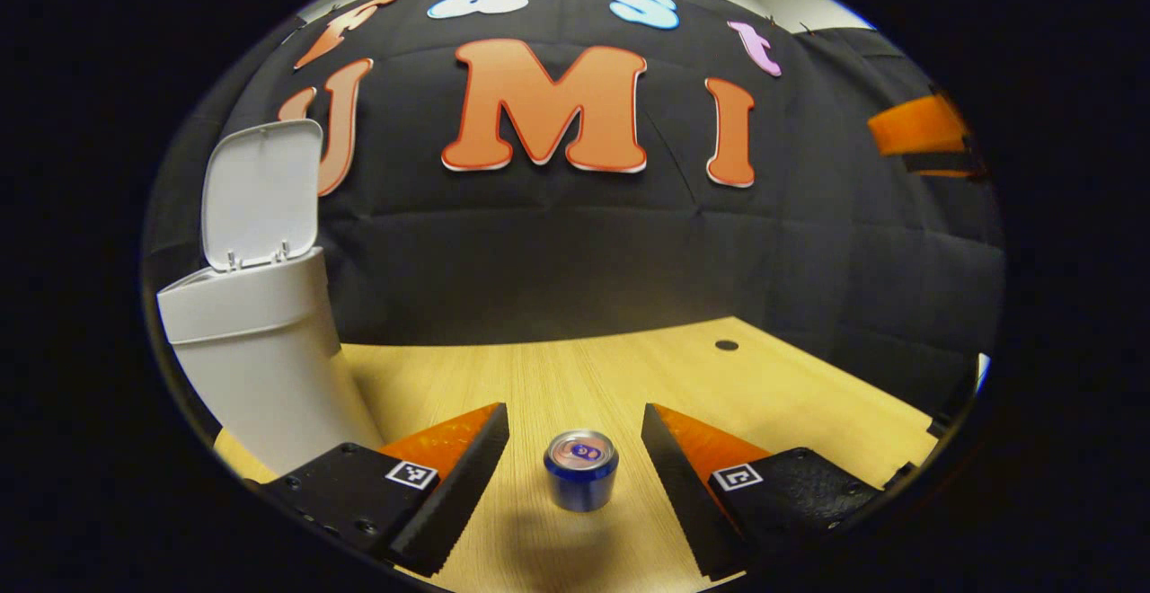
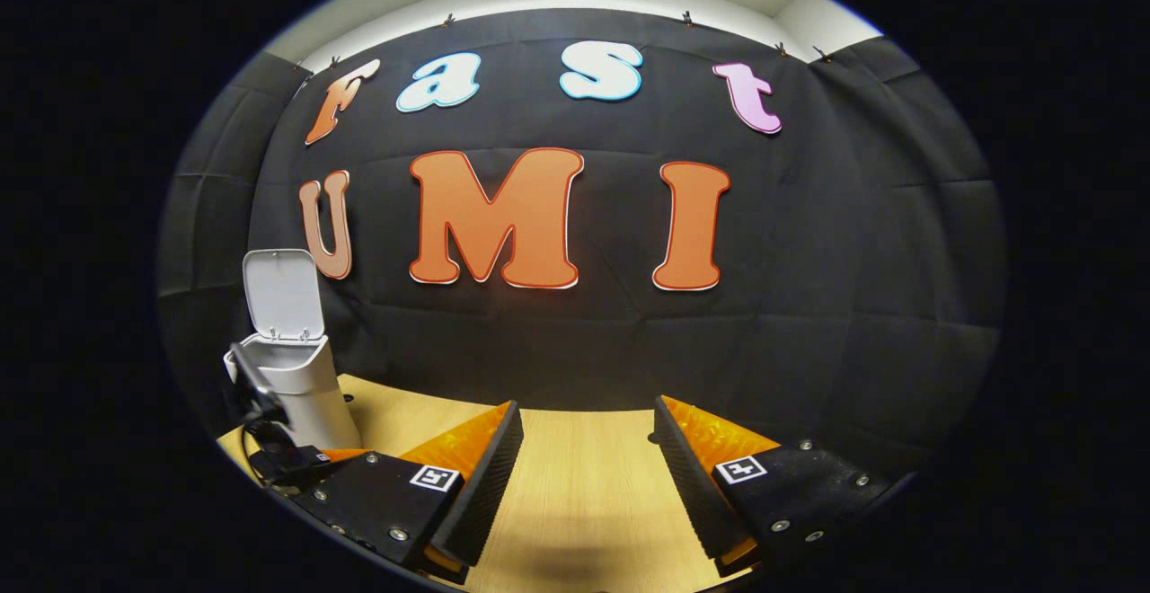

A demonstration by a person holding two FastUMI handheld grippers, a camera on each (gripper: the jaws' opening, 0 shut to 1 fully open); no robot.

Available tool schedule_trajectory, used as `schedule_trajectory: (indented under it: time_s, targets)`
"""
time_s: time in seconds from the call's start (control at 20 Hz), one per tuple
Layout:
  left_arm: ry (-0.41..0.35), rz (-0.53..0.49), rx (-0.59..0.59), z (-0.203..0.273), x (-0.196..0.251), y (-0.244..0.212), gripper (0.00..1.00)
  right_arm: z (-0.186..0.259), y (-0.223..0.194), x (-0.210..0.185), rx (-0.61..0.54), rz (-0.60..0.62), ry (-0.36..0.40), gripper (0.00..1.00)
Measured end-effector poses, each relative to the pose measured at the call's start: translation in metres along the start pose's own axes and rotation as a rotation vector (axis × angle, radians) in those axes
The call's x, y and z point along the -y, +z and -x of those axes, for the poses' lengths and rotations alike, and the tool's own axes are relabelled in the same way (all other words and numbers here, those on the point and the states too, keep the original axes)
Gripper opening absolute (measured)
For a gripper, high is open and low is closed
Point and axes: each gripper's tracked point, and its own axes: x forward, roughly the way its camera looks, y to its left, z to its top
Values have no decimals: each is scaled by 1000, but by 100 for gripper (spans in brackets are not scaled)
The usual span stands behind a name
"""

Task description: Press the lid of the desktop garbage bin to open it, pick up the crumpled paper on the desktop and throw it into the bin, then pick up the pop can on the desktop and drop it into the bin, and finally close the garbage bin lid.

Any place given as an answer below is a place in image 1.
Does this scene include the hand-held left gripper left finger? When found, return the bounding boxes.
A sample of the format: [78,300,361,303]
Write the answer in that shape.
[261,402,511,578]

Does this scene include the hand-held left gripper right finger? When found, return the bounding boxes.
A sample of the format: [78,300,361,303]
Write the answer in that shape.
[641,403,886,583]

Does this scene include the blue pop can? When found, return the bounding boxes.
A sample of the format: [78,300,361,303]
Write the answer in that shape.
[543,429,620,513]

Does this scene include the white desktop garbage bin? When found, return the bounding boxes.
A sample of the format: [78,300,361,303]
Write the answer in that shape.
[157,119,387,477]

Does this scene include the wooden desktop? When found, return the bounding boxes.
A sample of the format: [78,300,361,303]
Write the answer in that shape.
[214,316,940,593]

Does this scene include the black backdrop cloth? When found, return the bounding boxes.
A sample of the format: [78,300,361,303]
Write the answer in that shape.
[144,0,1005,414]

